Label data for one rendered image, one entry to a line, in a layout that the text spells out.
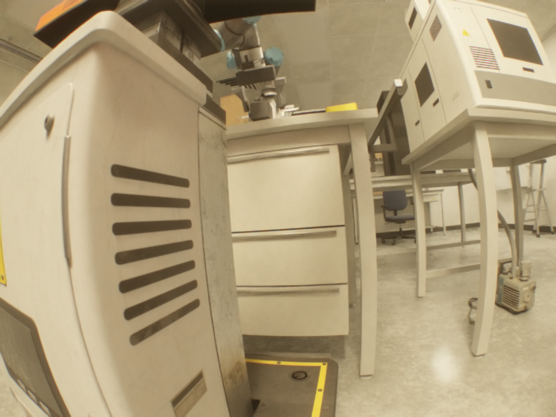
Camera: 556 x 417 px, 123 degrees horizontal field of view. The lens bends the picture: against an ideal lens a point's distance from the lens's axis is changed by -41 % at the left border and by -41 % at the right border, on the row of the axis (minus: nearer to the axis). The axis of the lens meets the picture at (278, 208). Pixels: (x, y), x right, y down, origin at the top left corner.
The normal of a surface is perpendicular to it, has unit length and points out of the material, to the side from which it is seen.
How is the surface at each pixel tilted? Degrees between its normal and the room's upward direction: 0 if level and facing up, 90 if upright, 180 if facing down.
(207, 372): 90
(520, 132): 90
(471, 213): 90
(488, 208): 90
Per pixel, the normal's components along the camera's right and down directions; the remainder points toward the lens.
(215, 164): 0.97, -0.07
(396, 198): -0.22, -0.18
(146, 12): 0.07, 1.00
